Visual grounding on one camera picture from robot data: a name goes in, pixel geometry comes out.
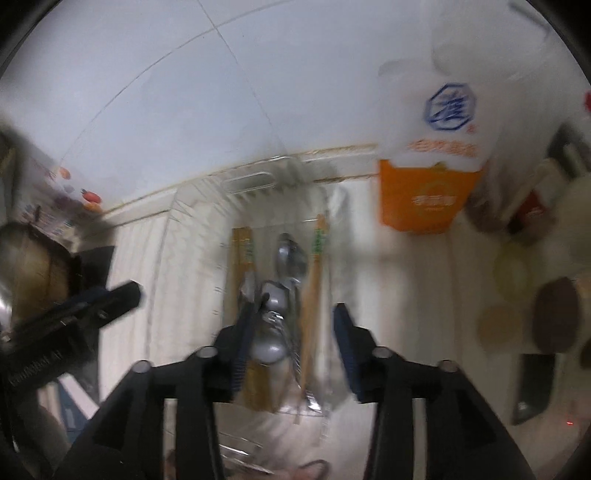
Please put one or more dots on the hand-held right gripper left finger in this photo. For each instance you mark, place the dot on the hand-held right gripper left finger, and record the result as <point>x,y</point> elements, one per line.
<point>242,339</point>

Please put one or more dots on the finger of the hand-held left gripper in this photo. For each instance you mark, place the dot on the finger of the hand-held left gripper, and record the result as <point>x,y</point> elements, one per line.
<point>117,297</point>

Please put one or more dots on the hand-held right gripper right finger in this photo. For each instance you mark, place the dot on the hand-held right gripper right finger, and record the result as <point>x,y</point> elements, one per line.
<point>346,346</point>

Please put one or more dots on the stainless steel spoon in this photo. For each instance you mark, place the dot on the stainless steel spoon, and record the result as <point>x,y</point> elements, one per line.
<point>267,350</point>
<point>274,297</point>
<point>292,256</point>

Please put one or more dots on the set of wooden chopsticks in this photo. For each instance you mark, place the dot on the set of wooden chopsticks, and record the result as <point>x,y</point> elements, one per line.
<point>242,258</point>

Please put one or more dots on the clear plastic storage container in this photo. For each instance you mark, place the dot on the clear plastic storage container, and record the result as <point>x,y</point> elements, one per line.
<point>207,221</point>

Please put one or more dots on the black gas stove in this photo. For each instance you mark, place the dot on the black gas stove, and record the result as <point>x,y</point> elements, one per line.
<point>99,263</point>

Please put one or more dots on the stainless steel pot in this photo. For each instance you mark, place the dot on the stainless steel pot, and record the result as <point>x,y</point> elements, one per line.
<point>27,272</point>

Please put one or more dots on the cat print striped tablecloth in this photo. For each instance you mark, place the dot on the cat print striped tablecloth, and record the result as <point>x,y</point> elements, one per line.
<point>438,300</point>

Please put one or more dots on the white and orange salt bag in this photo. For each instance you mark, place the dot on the white and orange salt bag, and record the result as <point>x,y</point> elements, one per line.
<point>429,194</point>

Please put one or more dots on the black smartphone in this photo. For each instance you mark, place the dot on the black smartphone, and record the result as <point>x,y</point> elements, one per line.
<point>531,387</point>

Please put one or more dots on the brown lid seasoning jar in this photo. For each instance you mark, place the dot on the brown lid seasoning jar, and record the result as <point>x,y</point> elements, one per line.
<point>556,314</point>

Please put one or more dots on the clear plastic bag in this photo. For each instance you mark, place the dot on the clear plastic bag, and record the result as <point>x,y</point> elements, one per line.
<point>512,69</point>

